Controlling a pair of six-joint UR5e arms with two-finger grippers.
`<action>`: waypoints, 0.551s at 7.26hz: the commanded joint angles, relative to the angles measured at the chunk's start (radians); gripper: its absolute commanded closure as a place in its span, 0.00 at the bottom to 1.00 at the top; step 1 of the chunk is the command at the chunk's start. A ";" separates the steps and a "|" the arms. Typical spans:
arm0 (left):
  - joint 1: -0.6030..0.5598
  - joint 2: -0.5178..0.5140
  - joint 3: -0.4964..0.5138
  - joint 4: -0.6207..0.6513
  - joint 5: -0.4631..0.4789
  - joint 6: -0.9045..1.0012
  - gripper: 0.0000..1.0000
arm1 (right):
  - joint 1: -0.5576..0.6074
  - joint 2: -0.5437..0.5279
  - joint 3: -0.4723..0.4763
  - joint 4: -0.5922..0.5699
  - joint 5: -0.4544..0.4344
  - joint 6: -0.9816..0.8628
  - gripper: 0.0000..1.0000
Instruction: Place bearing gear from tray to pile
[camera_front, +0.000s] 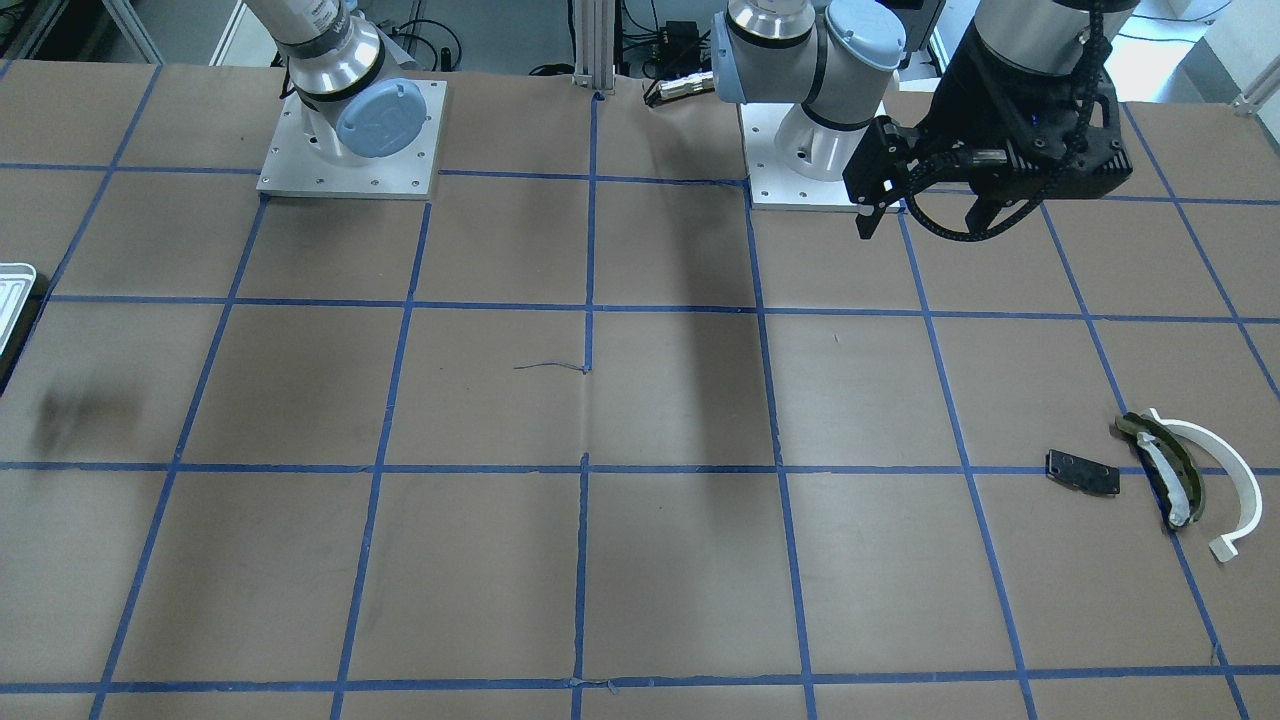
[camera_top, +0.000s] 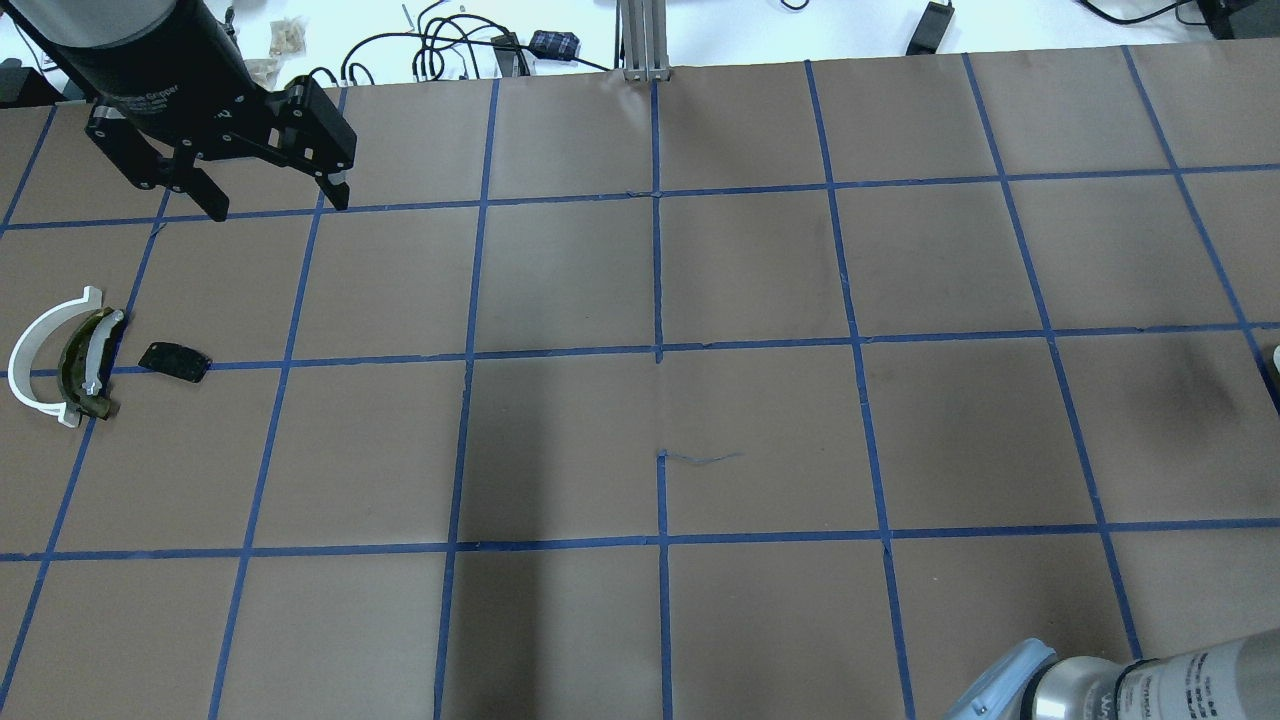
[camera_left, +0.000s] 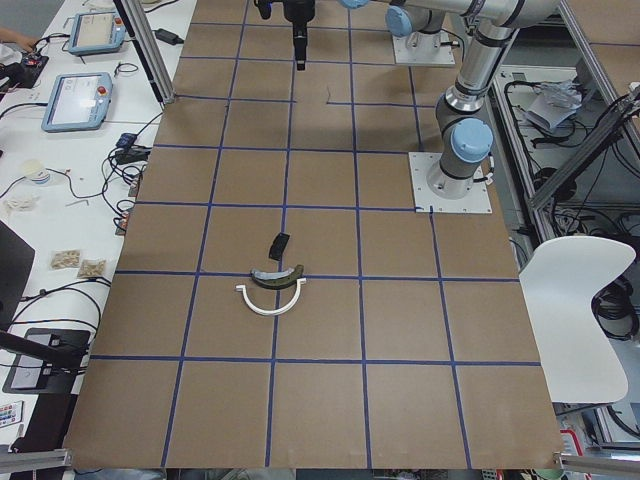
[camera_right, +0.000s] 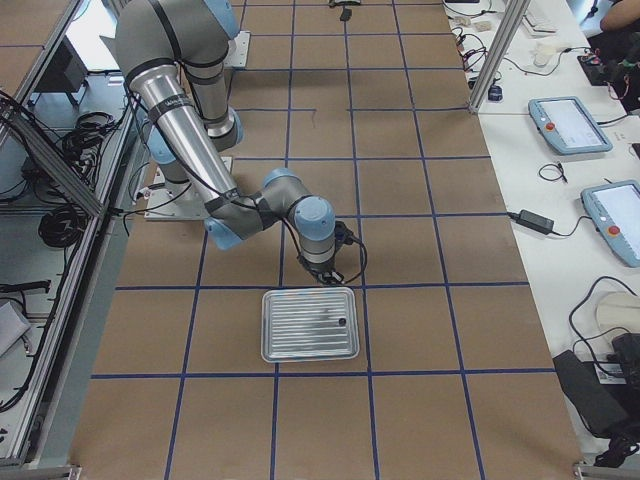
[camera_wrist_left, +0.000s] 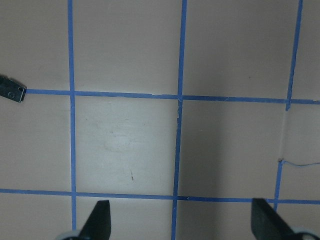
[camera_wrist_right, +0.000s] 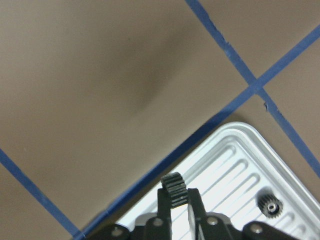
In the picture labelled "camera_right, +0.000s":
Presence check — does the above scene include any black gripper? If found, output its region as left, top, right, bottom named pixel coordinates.
left=298, top=255, right=344, bottom=285

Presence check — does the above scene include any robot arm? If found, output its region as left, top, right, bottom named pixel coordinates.
left=115, top=1, right=343, bottom=285
left=150, top=1, right=242, bottom=152

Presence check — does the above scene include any metal ribbed tray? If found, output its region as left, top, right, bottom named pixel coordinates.
left=261, top=287, right=360, bottom=363

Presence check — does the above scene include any black power adapter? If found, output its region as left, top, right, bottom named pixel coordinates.
left=517, top=210, right=554, bottom=235

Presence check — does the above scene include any black curved pad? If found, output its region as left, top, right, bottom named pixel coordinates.
left=339, top=8, right=352, bottom=22

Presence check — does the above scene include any blue teach pendant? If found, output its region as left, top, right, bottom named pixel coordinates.
left=528, top=96, right=613, bottom=156
left=580, top=180, right=639, bottom=268

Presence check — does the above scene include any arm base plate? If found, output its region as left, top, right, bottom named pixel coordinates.
left=143, top=156, right=223, bottom=221
left=224, top=30, right=251, bottom=69

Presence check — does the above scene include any aluminium frame post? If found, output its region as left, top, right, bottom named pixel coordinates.
left=468, top=0, right=530, bottom=114

